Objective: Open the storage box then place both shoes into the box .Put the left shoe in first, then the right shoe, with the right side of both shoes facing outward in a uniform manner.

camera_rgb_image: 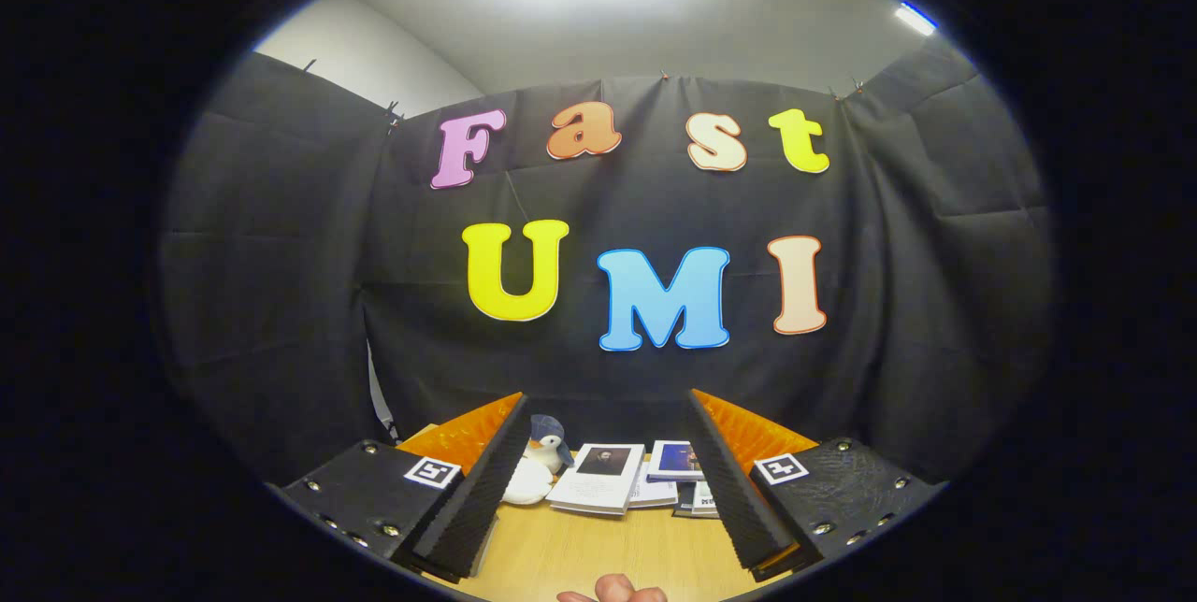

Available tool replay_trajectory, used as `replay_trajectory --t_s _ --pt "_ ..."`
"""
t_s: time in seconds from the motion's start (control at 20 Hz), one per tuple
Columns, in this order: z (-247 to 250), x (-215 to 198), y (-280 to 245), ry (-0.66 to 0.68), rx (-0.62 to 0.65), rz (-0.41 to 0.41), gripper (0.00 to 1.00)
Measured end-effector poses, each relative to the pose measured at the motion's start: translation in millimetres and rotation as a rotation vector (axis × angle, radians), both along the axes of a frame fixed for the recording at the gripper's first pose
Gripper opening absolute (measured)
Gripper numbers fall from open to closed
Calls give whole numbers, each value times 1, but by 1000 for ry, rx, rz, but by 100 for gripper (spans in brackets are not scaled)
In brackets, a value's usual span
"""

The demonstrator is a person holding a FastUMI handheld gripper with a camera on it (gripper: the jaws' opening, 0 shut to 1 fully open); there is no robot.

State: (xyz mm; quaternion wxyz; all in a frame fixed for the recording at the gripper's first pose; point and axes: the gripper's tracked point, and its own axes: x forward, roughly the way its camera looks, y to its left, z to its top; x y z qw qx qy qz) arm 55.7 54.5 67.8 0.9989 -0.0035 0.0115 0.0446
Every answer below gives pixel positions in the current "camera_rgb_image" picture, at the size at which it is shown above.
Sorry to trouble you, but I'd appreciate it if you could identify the dark thick book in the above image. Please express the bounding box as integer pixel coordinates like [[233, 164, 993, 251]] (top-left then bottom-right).
[[671, 482, 721, 521]]

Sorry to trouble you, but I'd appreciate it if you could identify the white round plush toy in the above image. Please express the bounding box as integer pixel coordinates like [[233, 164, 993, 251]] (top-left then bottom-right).
[[500, 457, 557, 507]]

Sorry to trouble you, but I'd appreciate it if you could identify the book with blue picture cover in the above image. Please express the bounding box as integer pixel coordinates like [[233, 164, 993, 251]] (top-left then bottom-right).
[[648, 439, 704, 483]]

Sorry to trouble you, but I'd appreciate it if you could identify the plain white book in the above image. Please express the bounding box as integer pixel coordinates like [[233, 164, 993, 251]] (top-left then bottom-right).
[[628, 462, 680, 509]]

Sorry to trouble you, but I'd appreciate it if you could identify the small ceiling light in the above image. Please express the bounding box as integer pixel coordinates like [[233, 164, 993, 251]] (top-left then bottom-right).
[[893, 1, 939, 37]]

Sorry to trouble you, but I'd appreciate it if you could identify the white book with portrait cover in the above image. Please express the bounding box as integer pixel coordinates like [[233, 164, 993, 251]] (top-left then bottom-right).
[[547, 442, 646, 517]]

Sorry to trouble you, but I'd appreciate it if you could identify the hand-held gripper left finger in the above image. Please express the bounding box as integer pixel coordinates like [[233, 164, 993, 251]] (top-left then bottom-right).
[[281, 392, 532, 584]]

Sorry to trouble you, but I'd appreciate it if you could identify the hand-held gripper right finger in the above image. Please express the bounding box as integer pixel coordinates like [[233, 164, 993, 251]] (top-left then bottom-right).
[[681, 388, 945, 584]]

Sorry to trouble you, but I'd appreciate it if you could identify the penguin plush toy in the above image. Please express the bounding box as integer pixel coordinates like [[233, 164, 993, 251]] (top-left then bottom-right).
[[526, 413, 576, 474]]

